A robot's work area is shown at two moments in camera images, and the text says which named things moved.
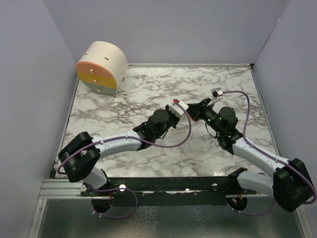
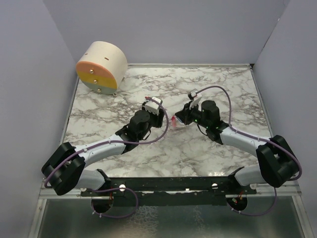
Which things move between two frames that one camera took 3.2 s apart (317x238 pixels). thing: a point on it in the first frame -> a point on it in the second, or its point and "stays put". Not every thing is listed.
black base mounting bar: [205, 191] stays put
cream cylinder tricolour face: [102, 67] stays put
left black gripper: [176, 119] -> [158, 118]
